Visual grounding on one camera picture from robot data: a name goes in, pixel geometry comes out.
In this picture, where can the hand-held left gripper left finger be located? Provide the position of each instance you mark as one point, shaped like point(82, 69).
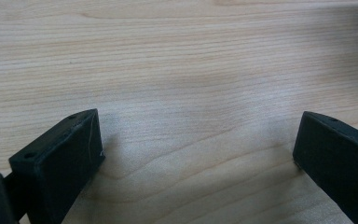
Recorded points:
point(59, 168)

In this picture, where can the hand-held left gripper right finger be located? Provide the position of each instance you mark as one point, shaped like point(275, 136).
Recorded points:
point(338, 161)

